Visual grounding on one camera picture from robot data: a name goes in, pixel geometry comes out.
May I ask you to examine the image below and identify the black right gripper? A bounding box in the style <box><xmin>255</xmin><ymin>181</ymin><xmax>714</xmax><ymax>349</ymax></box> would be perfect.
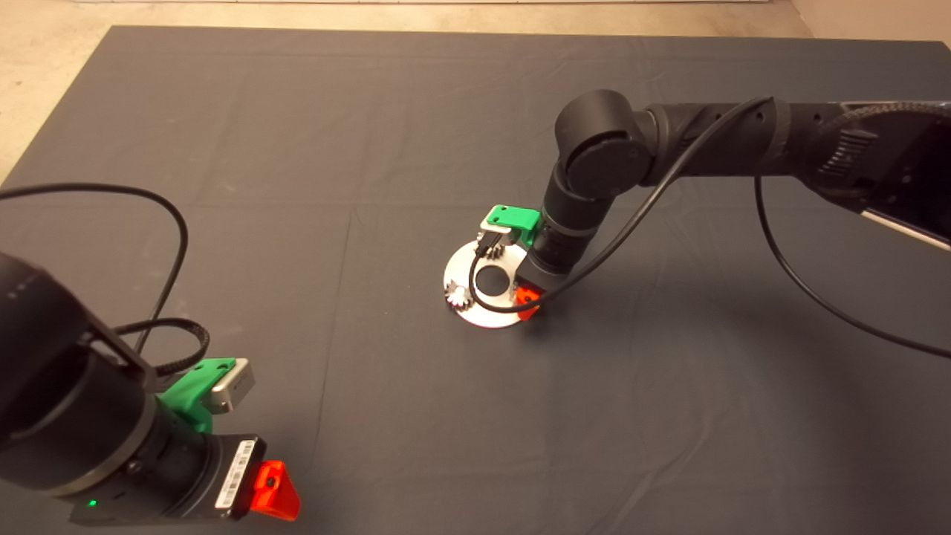
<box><xmin>516</xmin><ymin>221</ymin><xmax>591</xmax><ymax>322</ymax></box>

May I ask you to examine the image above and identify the green left camera mount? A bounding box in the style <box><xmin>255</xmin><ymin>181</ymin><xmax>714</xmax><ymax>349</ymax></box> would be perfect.
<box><xmin>158</xmin><ymin>358</ymin><xmax>237</xmax><ymax>433</ymax></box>

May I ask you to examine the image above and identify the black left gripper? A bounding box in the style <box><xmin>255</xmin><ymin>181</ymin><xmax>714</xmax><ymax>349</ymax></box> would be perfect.
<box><xmin>71</xmin><ymin>427</ymin><xmax>302</xmax><ymax>522</ymax></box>

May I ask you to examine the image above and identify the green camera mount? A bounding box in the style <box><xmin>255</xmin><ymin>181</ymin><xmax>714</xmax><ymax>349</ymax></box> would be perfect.
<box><xmin>481</xmin><ymin>205</ymin><xmax>542</xmax><ymax>247</ymax></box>
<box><xmin>158</xmin><ymin>358</ymin><xmax>237</xmax><ymax>433</ymax></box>

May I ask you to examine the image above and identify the silver right camera box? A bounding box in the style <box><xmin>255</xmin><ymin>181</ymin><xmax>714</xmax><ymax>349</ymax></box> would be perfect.
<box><xmin>475</xmin><ymin>227</ymin><xmax>515</xmax><ymax>259</ymax></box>

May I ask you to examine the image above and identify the dark grey table cloth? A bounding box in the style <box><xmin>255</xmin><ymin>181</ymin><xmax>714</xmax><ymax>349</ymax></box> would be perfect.
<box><xmin>0</xmin><ymin>25</ymin><xmax>951</xmax><ymax>535</ymax></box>

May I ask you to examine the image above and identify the thin black left cable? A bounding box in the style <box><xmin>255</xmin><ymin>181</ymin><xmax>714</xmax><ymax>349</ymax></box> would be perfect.
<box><xmin>0</xmin><ymin>183</ymin><xmax>189</xmax><ymax>354</ymax></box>

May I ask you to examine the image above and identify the round metal plate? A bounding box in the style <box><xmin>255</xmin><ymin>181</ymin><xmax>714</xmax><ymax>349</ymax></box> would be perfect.
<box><xmin>443</xmin><ymin>240</ymin><xmax>530</xmax><ymax>329</ymax></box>

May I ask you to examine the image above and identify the black braided left cable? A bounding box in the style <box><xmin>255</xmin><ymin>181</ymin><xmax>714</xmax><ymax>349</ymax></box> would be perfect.
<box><xmin>111</xmin><ymin>318</ymin><xmax>211</xmax><ymax>376</ymax></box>

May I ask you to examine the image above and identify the silver left camera box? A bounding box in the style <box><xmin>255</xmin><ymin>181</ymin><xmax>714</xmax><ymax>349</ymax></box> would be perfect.
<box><xmin>204</xmin><ymin>359</ymin><xmax>256</xmax><ymax>415</ymax></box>

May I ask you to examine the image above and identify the green right camera mount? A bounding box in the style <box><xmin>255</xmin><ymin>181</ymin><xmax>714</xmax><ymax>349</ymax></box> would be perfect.
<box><xmin>481</xmin><ymin>205</ymin><xmax>542</xmax><ymax>247</ymax></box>

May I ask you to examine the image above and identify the silver camera box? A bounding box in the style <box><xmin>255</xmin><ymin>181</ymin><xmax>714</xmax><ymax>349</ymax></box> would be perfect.
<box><xmin>204</xmin><ymin>359</ymin><xmax>256</xmax><ymax>415</ymax></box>
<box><xmin>475</xmin><ymin>227</ymin><xmax>515</xmax><ymax>259</ymax></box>

